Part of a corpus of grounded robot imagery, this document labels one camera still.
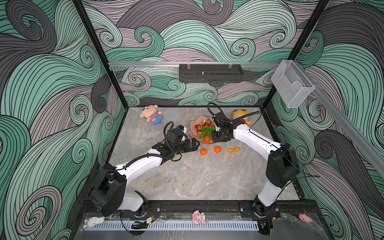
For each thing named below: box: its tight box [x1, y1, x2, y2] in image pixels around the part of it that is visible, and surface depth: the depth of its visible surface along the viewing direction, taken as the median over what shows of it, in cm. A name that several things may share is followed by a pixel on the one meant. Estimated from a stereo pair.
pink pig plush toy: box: [140, 104, 163, 125], surface depth 109 cm
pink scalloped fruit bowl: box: [189, 115, 216, 145], surface depth 103 cm
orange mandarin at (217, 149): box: [214, 146, 222, 154], surface depth 97 cm
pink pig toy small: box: [298, 213, 313, 223], surface depth 71 cm
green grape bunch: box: [198, 125, 216, 139], surface depth 102 cm
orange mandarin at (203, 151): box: [200, 148, 208, 156], surface depth 94 cm
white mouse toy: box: [83, 216, 106, 229], surface depth 70 cm
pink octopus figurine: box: [192, 210, 206, 226], surface depth 70 cm
